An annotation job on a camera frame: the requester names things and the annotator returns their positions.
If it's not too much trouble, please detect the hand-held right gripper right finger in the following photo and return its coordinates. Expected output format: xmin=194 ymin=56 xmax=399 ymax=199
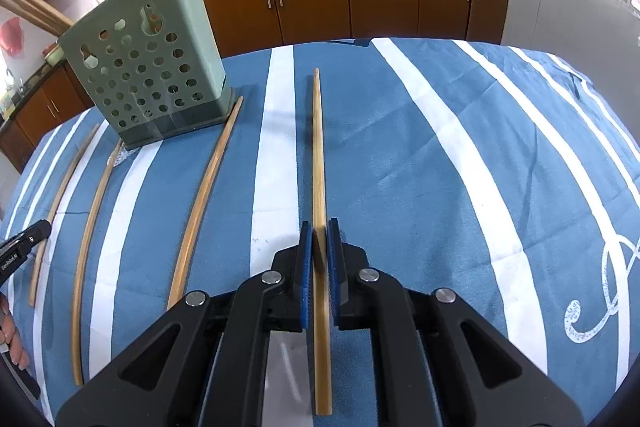
xmin=326 ymin=217 xmax=587 ymax=427

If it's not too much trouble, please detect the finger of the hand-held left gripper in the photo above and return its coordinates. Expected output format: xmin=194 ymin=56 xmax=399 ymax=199
xmin=0 ymin=220 xmax=53 ymax=286

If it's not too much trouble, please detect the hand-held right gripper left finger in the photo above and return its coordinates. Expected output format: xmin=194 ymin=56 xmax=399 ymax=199
xmin=55 ymin=220 xmax=314 ymax=427

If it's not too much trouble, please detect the green perforated utensil holder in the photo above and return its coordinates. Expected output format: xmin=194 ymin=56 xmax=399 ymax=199
xmin=57 ymin=0 xmax=236 ymax=151

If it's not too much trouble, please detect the person's left hand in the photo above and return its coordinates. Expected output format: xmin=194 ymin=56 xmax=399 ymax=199
xmin=0 ymin=293 xmax=32 ymax=371

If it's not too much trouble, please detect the blue white striped tablecloth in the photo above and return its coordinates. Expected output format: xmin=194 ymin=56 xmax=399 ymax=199
xmin=0 ymin=37 xmax=640 ymax=427

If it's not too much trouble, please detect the red plastic bag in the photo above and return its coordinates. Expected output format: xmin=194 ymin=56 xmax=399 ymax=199
xmin=0 ymin=17 xmax=26 ymax=58

